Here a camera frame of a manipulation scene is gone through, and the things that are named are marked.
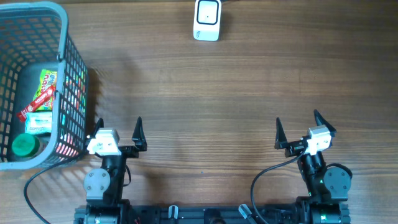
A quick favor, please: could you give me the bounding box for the green Haribo gummy bag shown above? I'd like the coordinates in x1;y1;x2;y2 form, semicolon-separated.
33;69;57;111

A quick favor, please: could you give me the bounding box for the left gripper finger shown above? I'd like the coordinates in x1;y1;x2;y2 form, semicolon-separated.
91;118;104;137
132;116;147;151

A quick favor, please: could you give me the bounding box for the teal tissue wipes pack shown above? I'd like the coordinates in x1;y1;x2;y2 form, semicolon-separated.
25;111;52;134

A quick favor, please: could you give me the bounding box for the grey plastic shopping basket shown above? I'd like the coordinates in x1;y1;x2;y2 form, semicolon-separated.
1;2;89;171

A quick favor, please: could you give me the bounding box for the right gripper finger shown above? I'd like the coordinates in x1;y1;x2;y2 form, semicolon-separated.
313;110;336;136
274;118;288;149

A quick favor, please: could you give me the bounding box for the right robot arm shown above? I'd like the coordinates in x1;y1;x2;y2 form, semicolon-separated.
275;110;353;224

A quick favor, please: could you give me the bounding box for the red Nescafe coffee stick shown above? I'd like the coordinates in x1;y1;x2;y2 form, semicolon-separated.
17;85;55;123

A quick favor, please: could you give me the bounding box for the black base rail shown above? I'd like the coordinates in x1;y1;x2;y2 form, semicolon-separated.
73;203;351;224

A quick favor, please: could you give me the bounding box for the white barcode scanner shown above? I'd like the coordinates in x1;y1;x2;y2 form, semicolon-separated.
193;0;222;42

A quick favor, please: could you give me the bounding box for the green lid jar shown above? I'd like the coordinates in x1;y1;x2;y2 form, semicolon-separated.
11;133;48;158

